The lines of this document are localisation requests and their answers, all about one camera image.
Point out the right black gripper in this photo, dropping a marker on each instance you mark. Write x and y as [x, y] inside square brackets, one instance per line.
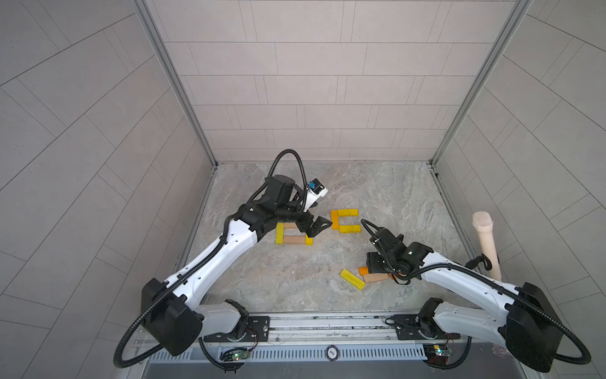
[370, 260]

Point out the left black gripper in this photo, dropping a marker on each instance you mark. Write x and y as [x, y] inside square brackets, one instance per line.
[314, 230]

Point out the orange block small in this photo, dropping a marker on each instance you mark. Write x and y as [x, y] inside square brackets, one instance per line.
[335, 219]

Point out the yellow block pair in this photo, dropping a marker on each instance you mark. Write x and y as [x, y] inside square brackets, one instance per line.
[347, 212]
[348, 229]

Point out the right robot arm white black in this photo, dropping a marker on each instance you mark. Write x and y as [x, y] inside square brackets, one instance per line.
[520, 319]

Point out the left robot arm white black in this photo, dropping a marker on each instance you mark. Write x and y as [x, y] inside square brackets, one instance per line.
[168, 308]

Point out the right circuit board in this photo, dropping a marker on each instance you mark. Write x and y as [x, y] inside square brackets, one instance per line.
[437, 354]

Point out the circuit board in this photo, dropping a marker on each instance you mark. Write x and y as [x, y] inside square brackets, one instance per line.
[234, 355]
[437, 354]

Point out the left circuit board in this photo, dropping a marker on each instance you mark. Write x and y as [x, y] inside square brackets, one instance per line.
[234, 355]

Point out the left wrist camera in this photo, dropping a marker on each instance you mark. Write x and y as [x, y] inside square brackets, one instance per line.
[315, 191]

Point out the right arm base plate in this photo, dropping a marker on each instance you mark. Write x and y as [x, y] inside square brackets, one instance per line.
[414, 327]

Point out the beige cylinder post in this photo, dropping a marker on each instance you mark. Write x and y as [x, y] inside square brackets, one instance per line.
[483, 224]

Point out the aluminium rail frame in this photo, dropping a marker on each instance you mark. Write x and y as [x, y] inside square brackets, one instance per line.
[336, 345]

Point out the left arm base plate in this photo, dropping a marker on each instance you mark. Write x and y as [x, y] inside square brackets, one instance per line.
[248, 330]

